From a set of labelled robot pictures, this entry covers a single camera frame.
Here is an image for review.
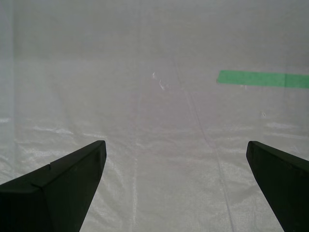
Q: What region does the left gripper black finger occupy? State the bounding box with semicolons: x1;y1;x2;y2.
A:
246;141;309;232
0;140;107;232

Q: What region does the long green tape strip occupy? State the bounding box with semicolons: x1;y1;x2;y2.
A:
216;70;309;89

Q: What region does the white table cloth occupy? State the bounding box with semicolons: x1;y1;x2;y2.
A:
0;0;309;232

